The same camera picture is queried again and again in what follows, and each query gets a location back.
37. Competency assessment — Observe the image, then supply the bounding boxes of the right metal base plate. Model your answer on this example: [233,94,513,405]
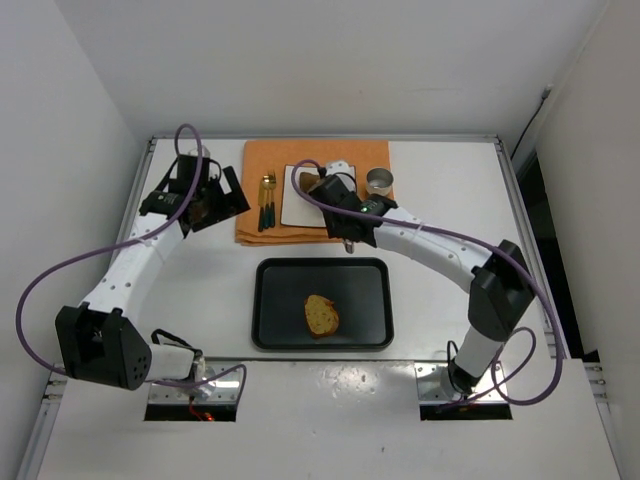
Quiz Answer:
[414,361,505,406]

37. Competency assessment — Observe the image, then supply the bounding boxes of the orange woven placemat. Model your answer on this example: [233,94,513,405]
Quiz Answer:
[235,139,390,246]

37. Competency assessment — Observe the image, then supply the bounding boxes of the silver metal cup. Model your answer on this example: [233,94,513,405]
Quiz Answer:
[366,167,394,196]

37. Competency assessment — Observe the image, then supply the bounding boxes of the brown chocolate croissant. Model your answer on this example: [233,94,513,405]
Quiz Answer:
[298,172,321,194]

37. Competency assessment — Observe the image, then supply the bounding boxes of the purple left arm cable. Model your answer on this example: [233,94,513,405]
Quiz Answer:
[14,122,248,401]

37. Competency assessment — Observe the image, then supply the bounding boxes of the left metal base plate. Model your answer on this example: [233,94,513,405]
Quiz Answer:
[147,361,246,407]

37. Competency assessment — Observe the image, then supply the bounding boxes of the green handled gold spoon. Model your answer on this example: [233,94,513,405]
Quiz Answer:
[258,175,268,232]

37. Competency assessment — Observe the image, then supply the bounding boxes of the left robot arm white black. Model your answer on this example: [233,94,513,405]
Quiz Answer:
[55,155,250,390]

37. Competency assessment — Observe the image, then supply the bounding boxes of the black wall cable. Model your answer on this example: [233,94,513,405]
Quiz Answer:
[509,87,552,161]

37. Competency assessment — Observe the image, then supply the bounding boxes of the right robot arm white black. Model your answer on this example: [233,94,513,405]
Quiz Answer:
[306,161,534,400]

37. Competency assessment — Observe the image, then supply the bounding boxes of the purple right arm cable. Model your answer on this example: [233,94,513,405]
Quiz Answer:
[291,158,566,411]

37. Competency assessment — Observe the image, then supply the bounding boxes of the black baking tray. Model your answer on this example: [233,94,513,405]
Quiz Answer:
[251,257,394,352]

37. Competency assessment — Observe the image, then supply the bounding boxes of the left seeded bread slice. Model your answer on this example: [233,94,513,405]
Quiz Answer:
[304,294,340,338]

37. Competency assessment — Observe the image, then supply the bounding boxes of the black right base cable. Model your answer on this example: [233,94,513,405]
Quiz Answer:
[443,339,461,391]

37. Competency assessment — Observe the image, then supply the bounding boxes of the green handled gold knife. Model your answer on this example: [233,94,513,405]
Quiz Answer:
[263,194,272,229]

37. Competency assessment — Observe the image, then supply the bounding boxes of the white square plate black rim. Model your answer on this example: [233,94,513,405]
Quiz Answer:
[280,160,356,228]

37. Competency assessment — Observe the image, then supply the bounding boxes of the metal base plate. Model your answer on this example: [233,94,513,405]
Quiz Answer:
[147,361,246,407]
[414,361,505,406]

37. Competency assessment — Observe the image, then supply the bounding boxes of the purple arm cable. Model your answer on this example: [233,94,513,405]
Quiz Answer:
[14,122,248,401]
[291,158,566,411]

